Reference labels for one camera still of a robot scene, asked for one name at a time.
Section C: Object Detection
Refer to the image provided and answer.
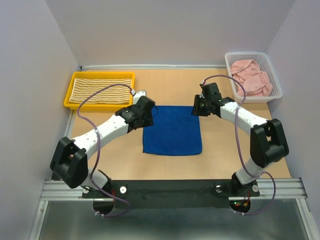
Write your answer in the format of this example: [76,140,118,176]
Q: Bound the blue towel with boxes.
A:
[142,105,203,157]

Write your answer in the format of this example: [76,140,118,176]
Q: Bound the pink towel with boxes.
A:
[230,59,273,97]

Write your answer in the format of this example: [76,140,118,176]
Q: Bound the yellow striped towel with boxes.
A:
[69,77,133,105]

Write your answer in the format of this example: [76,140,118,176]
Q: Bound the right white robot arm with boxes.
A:
[191,83,289,195]

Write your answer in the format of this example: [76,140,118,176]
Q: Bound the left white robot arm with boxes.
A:
[50,95,156,197]

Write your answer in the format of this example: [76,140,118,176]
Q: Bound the yellow plastic tray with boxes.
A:
[63,71,135,112]

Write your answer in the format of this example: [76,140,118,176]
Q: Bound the white plastic basket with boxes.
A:
[224,51,283,103]

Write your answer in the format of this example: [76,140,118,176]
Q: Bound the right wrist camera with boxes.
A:
[200,83,208,99]

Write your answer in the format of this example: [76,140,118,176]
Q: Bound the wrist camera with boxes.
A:
[132,90,147,105]
[200,83,208,99]

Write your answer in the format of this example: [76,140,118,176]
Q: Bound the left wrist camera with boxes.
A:
[132,90,147,105]

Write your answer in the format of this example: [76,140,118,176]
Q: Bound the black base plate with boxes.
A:
[82,179,260,214]

